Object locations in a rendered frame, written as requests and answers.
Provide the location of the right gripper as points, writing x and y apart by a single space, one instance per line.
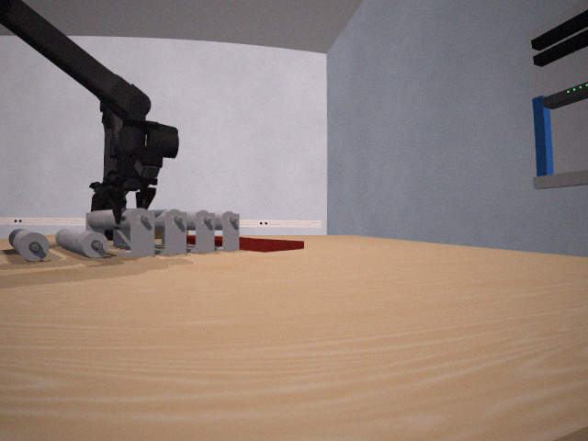
128 183

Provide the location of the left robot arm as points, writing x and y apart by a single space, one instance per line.
111 148

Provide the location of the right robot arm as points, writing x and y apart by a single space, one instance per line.
111 89

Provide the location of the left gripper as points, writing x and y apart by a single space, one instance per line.
102 203

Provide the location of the red rectangular tray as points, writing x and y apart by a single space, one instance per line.
258 245

